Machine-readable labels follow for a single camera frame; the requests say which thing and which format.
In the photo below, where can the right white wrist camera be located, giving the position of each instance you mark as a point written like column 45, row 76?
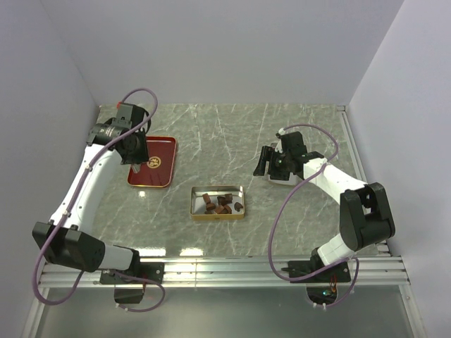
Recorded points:
column 279, row 146

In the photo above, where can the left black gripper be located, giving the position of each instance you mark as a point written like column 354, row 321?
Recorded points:
column 142, row 155

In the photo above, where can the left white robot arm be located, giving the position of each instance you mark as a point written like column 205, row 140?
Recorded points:
column 66, row 238

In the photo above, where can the brown oval chocolate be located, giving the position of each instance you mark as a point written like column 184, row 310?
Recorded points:
column 210, row 207

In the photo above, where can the grey tin lid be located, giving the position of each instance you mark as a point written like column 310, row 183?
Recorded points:
column 292, row 181

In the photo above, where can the dark cube chocolate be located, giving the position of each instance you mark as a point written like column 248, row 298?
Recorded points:
column 228, row 198

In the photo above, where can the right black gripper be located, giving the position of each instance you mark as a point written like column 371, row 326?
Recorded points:
column 268, row 153

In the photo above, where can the gold tin box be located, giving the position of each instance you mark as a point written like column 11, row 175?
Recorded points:
column 198, row 206

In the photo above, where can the dark heart chocolate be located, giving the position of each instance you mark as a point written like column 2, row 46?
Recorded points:
column 238, row 206

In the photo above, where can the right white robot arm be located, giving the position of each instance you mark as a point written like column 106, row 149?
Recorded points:
column 365, row 217

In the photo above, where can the dark chocolate block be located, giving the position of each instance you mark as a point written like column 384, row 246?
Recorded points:
column 221, row 200

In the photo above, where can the round brown chocolate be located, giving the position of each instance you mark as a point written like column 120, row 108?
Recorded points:
column 223, row 209

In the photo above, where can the red rectangular tray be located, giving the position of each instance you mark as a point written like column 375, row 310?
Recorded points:
column 157, row 172

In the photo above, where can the dark chocolate piece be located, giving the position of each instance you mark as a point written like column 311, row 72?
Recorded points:
column 206, row 198

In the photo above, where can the aluminium rail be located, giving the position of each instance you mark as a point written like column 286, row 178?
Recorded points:
column 256, row 272

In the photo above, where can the metal tongs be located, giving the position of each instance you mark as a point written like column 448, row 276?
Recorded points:
column 135, row 169

